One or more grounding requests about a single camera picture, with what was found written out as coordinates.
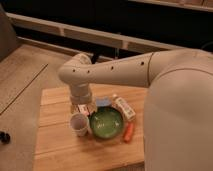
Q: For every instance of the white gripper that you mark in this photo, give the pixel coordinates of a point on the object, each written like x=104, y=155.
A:
x=76, y=101

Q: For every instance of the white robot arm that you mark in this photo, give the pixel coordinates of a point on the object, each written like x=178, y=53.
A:
x=178, y=109

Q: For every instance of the small white red box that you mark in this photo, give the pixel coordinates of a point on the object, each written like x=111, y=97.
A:
x=85, y=110

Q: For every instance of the white paper cup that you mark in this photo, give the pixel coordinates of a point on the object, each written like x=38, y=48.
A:
x=79, y=124

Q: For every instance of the green bowl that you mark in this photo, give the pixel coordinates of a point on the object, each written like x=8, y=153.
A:
x=106, y=123

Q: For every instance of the wooden table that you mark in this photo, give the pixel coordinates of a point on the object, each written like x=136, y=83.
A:
x=59, y=149

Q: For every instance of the orange carrot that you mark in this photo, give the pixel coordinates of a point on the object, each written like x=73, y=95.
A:
x=129, y=132

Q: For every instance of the black object on floor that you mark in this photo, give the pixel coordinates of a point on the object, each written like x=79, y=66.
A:
x=4, y=137

